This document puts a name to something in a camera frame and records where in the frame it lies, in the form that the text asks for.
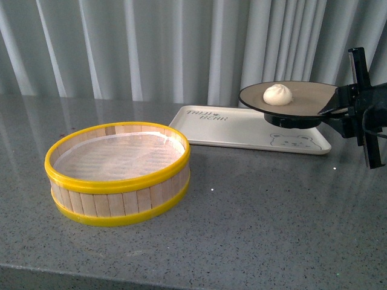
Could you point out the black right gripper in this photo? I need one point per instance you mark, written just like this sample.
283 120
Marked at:
358 110

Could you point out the brown plate with black rim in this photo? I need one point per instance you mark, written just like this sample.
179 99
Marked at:
303 112

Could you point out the white steamed bun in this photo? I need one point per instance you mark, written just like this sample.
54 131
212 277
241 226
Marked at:
278 95

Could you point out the cream bear serving tray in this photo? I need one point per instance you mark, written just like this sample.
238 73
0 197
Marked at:
246 129

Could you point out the grey pleated curtain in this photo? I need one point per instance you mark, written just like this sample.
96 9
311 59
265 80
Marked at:
199 52

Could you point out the white steamer liner paper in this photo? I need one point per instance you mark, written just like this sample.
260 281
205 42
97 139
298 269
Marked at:
118 157

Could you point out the yellow rimmed bamboo steamer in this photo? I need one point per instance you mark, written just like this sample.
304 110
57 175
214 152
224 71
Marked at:
122 202

